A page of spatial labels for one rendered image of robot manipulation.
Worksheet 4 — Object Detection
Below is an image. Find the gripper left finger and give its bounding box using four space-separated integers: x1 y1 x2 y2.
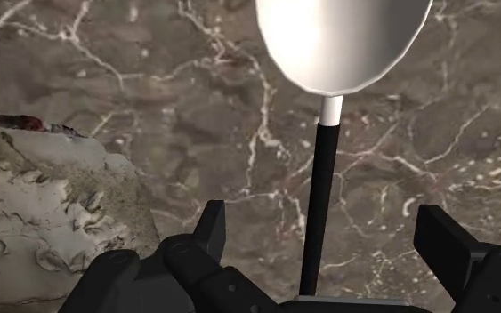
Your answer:
57 199 279 313

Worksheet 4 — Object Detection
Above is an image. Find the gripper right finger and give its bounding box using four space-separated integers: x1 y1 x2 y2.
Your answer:
413 204 501 313

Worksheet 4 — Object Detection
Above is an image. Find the pale crusty bread loaf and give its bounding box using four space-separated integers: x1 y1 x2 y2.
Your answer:
0 110 161 311

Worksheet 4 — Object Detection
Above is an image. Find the white spoon with black handle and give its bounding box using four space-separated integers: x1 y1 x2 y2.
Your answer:
255 0 434 297

